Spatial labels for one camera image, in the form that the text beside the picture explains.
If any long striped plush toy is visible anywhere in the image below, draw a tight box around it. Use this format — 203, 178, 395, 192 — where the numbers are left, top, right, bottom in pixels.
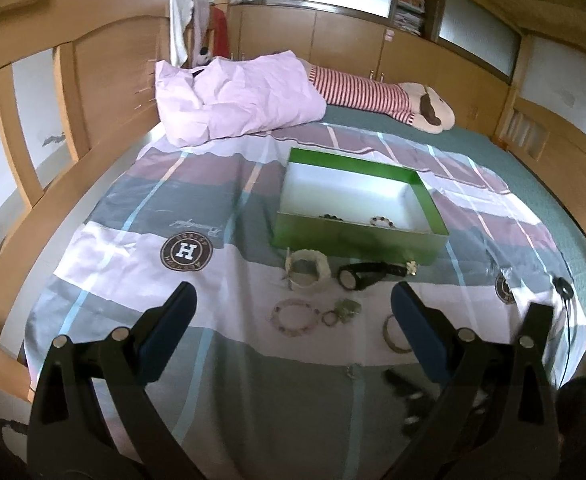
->
307, 64, 456, 135

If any plaid bed sheet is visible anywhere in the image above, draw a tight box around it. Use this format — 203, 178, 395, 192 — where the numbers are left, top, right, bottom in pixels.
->
23, 122, 586, 480

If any black cable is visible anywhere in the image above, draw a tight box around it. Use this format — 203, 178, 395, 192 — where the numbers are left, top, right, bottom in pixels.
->
552, 274, 574, 387

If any stack of newspapers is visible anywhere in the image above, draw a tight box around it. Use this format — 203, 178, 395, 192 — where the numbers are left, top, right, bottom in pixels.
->
393, 0, 430, 37

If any pink pillow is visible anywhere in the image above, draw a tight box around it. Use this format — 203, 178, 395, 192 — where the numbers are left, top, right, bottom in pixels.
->
154, 50, 328, 148

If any black wrist watch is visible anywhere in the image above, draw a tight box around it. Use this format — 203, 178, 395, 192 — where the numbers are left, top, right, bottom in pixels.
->
336, 260, 418, 292

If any pink bead bracelet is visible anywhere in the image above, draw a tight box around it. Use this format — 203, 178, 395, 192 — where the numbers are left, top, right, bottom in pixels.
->
271, 298, 322, 336

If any red cloth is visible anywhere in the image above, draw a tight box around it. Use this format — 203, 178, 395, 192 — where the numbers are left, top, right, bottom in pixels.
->
210, 6, 232, 59

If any green pendant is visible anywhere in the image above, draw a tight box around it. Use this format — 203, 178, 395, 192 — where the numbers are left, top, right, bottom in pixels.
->
335, 297, 363, 326

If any wooden bed headboard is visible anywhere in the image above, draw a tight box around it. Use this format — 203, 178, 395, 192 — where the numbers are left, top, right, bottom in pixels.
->
0, 0, 174, 403

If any person's dark clothing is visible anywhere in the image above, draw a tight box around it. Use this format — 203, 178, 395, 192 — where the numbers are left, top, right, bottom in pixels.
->
554, 375, 586, 480

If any wooden bed side rail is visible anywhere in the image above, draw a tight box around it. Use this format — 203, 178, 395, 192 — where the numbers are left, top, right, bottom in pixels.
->
492, 94, 586, 242

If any pale green bangle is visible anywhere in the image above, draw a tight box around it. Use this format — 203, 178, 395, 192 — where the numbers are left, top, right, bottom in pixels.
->
383, 312, 414, 356

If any green cardboard box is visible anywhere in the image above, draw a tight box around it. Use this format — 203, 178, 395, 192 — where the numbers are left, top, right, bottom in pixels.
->
271, 146, 451, 265

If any wooden wall cabinet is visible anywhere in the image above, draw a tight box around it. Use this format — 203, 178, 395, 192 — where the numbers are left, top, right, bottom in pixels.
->
229, 4, 520, 137

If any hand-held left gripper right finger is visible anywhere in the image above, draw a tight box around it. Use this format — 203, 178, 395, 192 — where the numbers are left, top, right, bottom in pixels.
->
390, 281, 560, 480

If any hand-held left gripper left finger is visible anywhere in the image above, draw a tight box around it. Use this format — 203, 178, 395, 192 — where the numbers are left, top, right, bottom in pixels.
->
27, 281, 197, 480

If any hanging white cloth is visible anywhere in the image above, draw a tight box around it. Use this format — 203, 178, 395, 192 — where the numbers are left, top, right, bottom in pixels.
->
168, 0, 196, 69

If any white woven bracelet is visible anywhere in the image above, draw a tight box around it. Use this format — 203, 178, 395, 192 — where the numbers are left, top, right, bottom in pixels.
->
284, 248, 334, 295

